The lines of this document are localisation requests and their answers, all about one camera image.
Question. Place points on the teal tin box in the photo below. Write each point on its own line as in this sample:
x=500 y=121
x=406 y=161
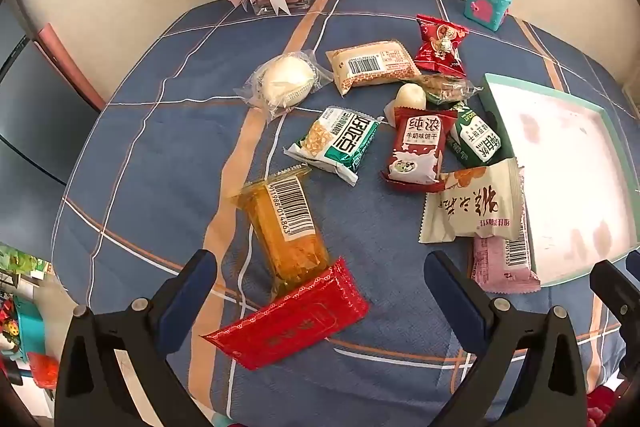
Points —
x=482 y=4

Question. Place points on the blue plaid tablecloth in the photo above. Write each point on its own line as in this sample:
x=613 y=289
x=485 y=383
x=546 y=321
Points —
x=150 y=157

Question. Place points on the red plastic toy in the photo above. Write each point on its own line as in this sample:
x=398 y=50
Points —
x=45 y=369

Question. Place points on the beige peach pastry packet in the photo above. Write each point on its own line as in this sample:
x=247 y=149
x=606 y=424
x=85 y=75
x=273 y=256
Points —
x=470 y=207

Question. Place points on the large white round pastry packet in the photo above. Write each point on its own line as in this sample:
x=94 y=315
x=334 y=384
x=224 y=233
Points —
x=285 y=82

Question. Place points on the beige bread packet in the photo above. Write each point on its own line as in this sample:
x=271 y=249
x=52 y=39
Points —
x=370 y=64

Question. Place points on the red milk biscuit packet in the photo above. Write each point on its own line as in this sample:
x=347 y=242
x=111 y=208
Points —
x=415 y=147

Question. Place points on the green-rimmed white tray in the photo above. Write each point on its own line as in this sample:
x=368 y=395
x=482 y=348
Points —
x=565 y=167

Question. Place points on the green white corn snack packet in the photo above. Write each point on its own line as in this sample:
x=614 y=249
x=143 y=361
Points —
x=335 y=142

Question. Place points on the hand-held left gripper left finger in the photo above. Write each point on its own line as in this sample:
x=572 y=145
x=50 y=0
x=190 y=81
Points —
x=192 y=287

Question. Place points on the red cloth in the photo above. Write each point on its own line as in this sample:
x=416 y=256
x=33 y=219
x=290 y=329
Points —
x=605 y=407

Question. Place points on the clear cracker packet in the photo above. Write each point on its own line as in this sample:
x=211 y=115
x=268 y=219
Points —
x=445 y=88

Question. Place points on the long red cake packet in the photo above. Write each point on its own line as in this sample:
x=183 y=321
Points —
x=295 y=322

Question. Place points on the colourful picture book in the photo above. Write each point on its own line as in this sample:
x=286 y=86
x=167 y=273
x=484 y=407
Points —
x=22 y=262

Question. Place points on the dark green white biscuit packet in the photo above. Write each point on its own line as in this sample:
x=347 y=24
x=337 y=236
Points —
x=477 y=139

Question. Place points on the teal plastic toy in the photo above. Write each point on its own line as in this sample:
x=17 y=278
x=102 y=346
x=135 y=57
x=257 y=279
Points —
x=30 y=327

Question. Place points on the dark grey cabinet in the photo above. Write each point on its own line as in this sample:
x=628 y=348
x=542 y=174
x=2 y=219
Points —
x=35 y=132

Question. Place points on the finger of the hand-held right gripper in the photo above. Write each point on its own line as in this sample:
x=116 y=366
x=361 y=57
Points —
x=635 y=258
x=620 y=292

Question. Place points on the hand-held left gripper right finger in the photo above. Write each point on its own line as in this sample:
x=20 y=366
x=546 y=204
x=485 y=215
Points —
x=450 y=287

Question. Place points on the red candy packet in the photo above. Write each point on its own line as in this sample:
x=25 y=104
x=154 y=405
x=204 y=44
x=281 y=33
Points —
x=440 y=42

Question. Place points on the pink snack packet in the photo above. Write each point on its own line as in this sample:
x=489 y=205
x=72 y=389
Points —
x=500 y=264

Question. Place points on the small white round pastry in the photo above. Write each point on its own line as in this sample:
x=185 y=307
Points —
x=410 y=97

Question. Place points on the orange cake packet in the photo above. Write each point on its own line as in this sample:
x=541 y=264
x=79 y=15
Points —
x=290 y=237

